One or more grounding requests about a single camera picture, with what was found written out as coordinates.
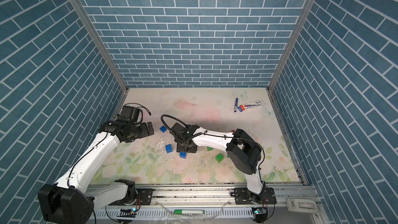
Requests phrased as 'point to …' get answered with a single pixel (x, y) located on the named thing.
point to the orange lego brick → (233, 131)
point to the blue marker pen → (235, 108)
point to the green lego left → (209, 149)
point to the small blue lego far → (163, 128)
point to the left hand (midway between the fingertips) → (150, 131)
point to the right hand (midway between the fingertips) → (182, 151)
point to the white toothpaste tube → (254, 104)
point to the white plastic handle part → (301, 205)
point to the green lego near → (219, 157)
